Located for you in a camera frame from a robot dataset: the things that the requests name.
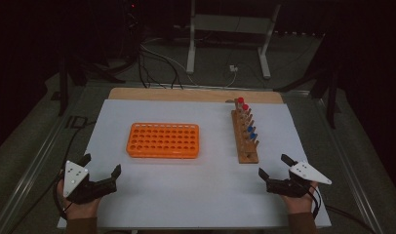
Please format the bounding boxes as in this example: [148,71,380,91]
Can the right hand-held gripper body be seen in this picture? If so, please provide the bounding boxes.
[265,161,333,199]

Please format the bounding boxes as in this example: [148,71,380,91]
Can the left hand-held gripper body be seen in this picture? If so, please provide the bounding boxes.
[62,160,118,206]

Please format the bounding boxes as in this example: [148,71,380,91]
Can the wooden test tube rack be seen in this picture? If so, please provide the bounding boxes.
[230,97,260,165]

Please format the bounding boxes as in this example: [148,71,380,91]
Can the orange plastic test tube rack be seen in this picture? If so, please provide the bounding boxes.
[126,122,200,160]

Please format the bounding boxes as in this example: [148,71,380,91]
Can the person's right hand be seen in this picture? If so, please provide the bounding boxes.
[281,181,319,215]

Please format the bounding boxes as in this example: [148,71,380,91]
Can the person's left hand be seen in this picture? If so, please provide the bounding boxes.
[56,179,102,220]

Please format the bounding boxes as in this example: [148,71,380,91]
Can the white table mat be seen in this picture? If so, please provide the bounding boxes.
[57,98,333,230]

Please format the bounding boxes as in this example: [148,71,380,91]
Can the black tripod stand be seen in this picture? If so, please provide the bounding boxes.
[273,32,342,130]
[50,32,126,117]

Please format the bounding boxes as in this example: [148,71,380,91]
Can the dark equipment tower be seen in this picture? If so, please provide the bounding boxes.
[120,0,143,61]

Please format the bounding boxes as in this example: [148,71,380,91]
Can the grey metal stand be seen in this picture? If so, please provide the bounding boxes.
[185,0,282,80]

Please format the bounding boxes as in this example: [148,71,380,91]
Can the long black floor cable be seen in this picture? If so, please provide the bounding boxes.
[5,120,97,234]

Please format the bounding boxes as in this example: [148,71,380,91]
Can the right hand-held gripper cable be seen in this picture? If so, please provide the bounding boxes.
[307,185,322,220]

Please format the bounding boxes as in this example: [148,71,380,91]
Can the hand-held gripper cable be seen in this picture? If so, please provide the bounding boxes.
[52,168,73,222]
[307,185,322,220]

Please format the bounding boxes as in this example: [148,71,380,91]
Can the left hand-held gripper cable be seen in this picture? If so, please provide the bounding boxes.
[52,168,73,222]

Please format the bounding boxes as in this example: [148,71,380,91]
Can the aluminium floor rail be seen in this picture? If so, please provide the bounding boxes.
[314,97,386,234]
[0,111,74,234]

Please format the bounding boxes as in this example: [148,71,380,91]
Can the bundle of black floor cables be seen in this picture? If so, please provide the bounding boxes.
[137,42,184,90]

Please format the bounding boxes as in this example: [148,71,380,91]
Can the white floor cable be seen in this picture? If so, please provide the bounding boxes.
[140,42,238,89]

